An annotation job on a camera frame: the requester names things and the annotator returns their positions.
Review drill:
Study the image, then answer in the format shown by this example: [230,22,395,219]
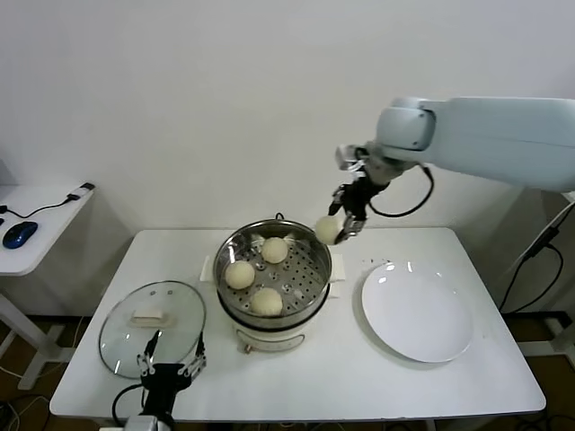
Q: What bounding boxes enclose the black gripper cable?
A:
[367,163,437,219]
[110,384,146,426]

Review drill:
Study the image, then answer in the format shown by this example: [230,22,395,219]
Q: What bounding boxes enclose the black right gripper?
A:
[329,174,383,243]

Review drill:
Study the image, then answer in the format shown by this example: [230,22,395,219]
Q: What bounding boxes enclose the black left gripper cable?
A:
[110,384,146,426]

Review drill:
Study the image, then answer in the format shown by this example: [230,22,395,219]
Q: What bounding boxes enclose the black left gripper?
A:
[137,330,208,417]

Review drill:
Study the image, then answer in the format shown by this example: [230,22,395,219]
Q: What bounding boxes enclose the white electric cooker base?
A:
[215,280,343,356]

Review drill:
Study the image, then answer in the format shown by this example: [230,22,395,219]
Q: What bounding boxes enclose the black power cable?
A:
[498,244,565,315]

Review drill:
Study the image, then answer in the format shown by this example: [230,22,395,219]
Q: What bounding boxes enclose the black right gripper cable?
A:
[367,163,437,219]

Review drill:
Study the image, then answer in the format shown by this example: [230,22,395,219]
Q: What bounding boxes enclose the black power adapter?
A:
[525,226,558,259]

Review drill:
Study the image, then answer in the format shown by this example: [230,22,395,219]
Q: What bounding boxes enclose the white side table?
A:
[0,182,98,391]

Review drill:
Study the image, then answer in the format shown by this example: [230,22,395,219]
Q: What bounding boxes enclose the black cable with adapter plug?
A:
[0,182,96,221]

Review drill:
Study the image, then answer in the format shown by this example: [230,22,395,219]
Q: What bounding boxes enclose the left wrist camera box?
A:
[123,415,161,431]

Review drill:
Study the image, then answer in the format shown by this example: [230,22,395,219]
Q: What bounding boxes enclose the glass pot lid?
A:
[98,280,207,381]

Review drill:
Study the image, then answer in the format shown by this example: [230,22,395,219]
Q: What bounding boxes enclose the white steamed baozi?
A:
[261,236,289,265]
[250,287,284,318]
[314,215,345,246]
[224,260,256,290]

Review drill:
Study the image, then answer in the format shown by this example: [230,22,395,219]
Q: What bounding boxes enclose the white cable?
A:
[501,206,575,280]

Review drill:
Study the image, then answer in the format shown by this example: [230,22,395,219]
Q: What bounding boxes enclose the stainless steel steamer basket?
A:
[199,218,347,319]

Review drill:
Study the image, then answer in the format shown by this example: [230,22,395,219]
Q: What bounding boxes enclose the blue computer mouse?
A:
[2,222,40,251]

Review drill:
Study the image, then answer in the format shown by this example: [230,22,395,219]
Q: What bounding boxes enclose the white round plate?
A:
[361,261,475,364]

